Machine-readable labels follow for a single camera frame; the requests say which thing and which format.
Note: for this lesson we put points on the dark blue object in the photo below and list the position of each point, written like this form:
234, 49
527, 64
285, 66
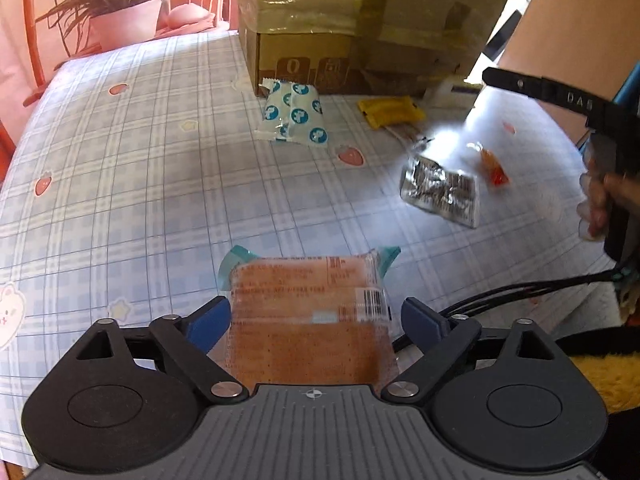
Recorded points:
629, 87

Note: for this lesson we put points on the yellow snack packet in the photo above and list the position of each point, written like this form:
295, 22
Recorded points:
392, 111

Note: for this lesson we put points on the brown cake snack packet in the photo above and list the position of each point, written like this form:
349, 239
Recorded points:
310, 320

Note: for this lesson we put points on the cardboard box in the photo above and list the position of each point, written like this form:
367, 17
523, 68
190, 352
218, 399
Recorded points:
370, 25

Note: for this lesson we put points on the person's right hand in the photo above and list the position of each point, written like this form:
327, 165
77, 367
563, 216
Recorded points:
595, 205

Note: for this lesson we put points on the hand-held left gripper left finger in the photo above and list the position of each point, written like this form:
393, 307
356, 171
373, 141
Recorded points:
210, 322

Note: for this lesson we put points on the plaid tablecloth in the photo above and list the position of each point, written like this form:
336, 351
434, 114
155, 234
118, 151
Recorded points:
150, 185

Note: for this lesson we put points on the silver snack packet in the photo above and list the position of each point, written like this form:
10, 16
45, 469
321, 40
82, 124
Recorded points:
440, 190

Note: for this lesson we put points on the small orange snack packet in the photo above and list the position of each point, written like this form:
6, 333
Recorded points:
492, 167

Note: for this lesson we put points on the brown panel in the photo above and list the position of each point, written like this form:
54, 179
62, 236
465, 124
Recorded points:
565, 35

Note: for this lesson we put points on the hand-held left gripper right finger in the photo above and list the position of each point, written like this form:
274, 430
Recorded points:
422, 322

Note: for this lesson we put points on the yellow plush cloth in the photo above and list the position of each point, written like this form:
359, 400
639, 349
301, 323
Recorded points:
615, 377

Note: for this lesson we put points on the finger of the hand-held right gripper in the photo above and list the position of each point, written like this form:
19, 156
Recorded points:
540, 91

